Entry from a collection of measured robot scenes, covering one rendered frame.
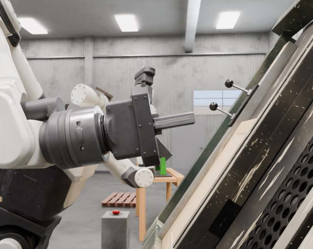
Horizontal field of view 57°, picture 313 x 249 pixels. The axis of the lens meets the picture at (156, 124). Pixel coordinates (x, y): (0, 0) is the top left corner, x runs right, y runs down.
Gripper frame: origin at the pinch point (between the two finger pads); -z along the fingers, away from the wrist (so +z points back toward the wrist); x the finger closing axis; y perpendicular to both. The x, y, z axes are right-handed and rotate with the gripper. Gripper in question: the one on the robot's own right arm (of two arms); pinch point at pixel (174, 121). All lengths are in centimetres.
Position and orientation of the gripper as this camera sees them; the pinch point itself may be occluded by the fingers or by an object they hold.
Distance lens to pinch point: 43.4
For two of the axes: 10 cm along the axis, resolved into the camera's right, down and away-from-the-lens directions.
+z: -9.9, 1.7, 0.2
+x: -1.7, -9.8, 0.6
